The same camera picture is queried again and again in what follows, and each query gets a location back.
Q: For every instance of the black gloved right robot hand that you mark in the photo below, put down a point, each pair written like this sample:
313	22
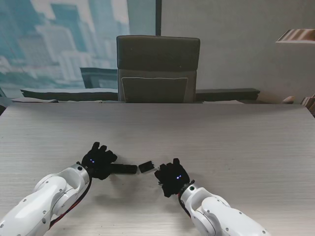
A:
172	178

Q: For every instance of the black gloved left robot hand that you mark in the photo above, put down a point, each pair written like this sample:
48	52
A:
98	162

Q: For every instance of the black remote control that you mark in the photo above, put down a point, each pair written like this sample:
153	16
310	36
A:
124	169

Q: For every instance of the black battery cover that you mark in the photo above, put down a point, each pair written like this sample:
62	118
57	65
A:
146	167

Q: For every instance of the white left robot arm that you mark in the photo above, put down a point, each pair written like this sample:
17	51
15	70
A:
49	194

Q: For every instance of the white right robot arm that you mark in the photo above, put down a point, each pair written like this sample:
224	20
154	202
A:
216	214

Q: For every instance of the long dark low cabinet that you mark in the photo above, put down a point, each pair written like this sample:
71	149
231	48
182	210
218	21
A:
69	94

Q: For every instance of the grey paper sheet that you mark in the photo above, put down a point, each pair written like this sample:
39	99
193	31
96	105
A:
34	100

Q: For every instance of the short dark low cabinet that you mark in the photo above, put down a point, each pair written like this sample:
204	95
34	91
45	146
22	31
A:
226	94

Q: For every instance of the grey office chair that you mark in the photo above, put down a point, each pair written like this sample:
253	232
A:
157	71

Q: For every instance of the dark object at table corner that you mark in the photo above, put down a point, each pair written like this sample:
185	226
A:
2	103

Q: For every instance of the small tan object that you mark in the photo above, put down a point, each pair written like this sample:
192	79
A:
288	100

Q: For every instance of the brown wooden furniture edge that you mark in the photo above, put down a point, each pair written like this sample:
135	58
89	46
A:
309	104

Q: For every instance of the dark window frame post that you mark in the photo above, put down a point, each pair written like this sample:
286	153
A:
158	17

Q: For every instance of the wooden wall shelf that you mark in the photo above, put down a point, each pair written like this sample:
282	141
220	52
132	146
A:
297	35

